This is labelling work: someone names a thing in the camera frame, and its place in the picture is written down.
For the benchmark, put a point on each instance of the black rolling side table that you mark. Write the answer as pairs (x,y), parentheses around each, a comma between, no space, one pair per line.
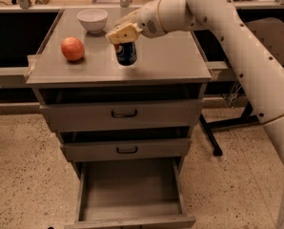
(270,32)

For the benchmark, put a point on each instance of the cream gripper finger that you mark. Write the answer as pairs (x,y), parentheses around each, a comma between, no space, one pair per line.
(126,32)
(129,18)

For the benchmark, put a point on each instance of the grey drawer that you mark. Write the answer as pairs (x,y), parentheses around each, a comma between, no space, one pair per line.
(120,150)
(131,194)
(121,115)

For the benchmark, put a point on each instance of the white bowl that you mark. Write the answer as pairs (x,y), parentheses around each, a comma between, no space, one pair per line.
(93,20)

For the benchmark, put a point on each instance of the grey top drawer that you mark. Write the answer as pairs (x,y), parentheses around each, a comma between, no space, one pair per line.
(121,115)

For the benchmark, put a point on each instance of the red apple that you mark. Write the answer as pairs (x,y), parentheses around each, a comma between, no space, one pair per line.
(72,48)

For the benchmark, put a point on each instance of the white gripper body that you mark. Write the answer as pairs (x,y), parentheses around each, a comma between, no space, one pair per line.
(148,20)

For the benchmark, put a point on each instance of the grey bottom drawer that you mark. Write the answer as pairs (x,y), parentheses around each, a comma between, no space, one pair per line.
(131,194)

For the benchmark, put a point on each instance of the blue pepsi can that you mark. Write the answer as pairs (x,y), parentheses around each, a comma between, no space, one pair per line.
(126,53)

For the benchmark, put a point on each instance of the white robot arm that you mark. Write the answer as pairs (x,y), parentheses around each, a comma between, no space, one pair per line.
(259,73)

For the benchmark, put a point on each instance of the grey drawer cabinet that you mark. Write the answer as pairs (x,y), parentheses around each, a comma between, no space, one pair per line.
(166,68)

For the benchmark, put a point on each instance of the grey middle drawer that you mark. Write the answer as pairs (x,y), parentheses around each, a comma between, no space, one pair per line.
(120,150)

